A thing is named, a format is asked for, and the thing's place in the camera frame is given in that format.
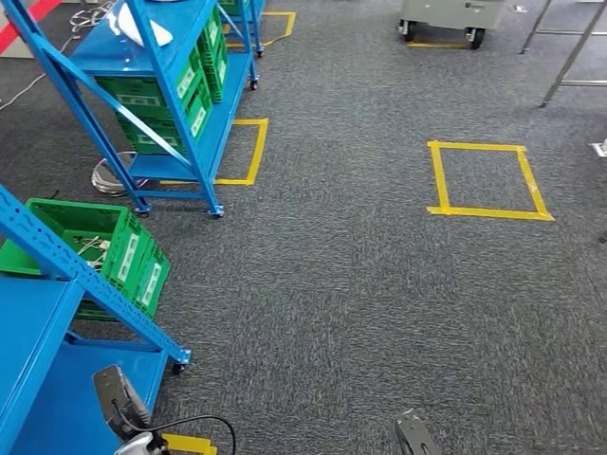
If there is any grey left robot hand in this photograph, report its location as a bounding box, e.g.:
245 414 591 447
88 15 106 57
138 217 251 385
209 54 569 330
91 364 154 442

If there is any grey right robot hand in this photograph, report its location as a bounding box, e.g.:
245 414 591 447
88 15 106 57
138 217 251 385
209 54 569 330
394 409 443 455

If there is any blue metal shelf rack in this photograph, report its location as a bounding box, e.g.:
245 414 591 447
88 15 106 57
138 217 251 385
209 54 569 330
0 0 260 219
0 185 193 455
215 0 268 59

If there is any yellow floor tape square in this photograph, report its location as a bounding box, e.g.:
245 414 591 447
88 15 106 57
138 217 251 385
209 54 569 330
224 10 297 49
159 117 269 188
159 432 218 455

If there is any round chrome stand base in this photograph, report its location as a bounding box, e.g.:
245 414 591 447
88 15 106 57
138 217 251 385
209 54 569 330
91 150 149 198

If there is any red barrier tape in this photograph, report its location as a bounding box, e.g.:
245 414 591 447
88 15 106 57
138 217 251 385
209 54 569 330
0 0 63 56

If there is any grey wheeled cart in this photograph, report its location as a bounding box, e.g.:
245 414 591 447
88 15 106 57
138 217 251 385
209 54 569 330
397 0 507 51

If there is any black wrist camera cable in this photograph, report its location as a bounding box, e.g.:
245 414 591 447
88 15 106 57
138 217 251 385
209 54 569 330
110 399 237 455

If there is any white cable bundle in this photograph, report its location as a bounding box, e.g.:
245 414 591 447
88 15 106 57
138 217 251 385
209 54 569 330
75 233 113 272

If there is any white floor cable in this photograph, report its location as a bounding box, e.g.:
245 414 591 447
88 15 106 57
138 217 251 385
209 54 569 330
0 34 82 113

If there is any coiled white cable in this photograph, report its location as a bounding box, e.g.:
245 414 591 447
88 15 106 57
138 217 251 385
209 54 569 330
69 0 116 32

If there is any steel frame table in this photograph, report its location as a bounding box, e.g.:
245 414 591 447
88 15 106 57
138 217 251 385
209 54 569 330
517 0 607 110

